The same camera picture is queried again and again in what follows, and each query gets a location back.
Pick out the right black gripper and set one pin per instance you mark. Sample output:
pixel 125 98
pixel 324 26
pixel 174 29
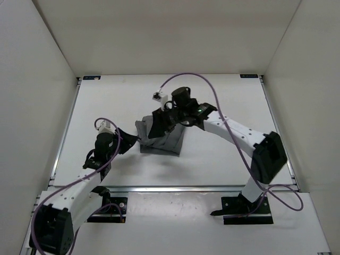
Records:
pixel 161 125

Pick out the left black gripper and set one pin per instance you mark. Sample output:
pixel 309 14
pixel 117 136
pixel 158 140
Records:
pixel 128 141

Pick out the grey pleated skirt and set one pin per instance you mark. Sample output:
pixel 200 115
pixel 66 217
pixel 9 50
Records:
pixel 168 144

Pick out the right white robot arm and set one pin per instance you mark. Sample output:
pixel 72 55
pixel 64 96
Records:
pixel 265 150

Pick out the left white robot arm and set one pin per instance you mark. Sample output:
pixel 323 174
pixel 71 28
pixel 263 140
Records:
pixel 58 217

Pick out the left blue corner label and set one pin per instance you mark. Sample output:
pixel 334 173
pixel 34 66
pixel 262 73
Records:
pixel 91 77

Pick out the blue corner label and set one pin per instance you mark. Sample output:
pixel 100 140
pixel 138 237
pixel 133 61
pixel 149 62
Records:
pixel 248 76
pixel 91 77

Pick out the right blue corner label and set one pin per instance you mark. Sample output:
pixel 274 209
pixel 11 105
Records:
pixel 248 76

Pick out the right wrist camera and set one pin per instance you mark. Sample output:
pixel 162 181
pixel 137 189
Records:
pixel 162 98

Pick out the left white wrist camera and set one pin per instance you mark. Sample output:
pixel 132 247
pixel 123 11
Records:
pixel 105 127

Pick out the aluminium front rail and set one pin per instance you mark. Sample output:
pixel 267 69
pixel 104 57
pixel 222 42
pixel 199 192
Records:
pixel 175 189

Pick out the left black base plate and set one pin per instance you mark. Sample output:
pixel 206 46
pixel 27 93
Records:
pixel 115 213

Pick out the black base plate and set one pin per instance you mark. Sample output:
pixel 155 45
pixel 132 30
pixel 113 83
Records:
pixel 237 210
pixel 115 213

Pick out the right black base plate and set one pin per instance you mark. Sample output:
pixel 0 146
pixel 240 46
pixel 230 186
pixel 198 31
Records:
pixel 237 210

